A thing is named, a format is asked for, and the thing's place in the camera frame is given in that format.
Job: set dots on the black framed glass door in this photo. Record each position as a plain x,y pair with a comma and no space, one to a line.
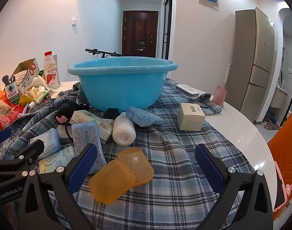
170,28

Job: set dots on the pink cup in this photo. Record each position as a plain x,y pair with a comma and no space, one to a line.
219,95

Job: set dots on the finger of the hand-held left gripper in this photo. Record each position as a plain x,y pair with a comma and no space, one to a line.
1,136
33,148

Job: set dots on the orange translucent soap box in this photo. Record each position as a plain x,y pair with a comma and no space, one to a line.
138,165
110,182

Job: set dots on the light blue pouch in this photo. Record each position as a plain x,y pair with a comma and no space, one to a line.
141,116

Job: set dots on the blue plaid cloth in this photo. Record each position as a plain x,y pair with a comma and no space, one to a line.
174,172

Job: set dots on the light blue tissue pack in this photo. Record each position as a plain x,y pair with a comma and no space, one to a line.
49,140

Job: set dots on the cotton swab pack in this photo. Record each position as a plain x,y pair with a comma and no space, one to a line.
93,121

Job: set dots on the green label water bottle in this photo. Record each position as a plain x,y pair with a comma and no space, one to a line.
12,95

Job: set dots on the black fuzzy hair accessory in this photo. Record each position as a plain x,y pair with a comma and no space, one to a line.
64,112

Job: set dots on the small black box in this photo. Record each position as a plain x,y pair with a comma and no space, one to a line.
110,113

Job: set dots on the cream cardboard box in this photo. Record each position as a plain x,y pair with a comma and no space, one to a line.
191,121

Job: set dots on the beige refrigerator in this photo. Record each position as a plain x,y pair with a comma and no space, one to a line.
251,64

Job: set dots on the open cardboard box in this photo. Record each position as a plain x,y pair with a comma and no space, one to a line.
31,69

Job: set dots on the blue plastic basin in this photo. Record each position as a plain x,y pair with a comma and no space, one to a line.
122,88

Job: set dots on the white crumpled paper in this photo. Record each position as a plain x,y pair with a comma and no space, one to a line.
37,88

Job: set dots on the brown entrance door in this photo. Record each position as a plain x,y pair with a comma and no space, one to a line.
140,33

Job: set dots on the red snack bag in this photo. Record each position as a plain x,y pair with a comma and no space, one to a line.
4,123

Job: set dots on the red capped milk drink bottle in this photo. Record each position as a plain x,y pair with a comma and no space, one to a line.
51,74

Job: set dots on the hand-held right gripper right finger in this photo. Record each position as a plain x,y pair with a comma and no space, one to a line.
208,167

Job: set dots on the white lotion bottle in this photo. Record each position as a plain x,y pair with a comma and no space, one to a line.
123,131

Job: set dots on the circle print tissue pack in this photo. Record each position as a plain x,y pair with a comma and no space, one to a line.
57,159

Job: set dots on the yellow packet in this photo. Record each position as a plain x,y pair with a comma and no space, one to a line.
25,99

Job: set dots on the blue wet wipes pack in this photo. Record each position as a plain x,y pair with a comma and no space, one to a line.
86,139

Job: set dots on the black electric bicycle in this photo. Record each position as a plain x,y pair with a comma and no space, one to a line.
100,52

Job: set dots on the white vanity cabinet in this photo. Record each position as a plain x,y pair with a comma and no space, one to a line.
278,98

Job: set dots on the pink cartoon case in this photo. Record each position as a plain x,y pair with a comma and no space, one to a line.
283,191

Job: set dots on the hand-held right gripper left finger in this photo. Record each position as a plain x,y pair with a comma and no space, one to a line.
82,167

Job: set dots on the green tube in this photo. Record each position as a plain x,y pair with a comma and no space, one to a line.
42,97

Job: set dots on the black elastic hair band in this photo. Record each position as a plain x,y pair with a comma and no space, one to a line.
67,131

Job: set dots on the clear bag of nuts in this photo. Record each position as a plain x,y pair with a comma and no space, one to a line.
2,107

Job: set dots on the grey small packet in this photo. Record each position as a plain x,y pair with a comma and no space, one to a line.
62,136

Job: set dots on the white light switch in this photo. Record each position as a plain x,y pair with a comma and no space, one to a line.
74,22

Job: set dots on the white flat case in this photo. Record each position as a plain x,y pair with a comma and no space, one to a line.
187,89

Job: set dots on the orange chair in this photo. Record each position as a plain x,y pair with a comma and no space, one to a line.
287,148

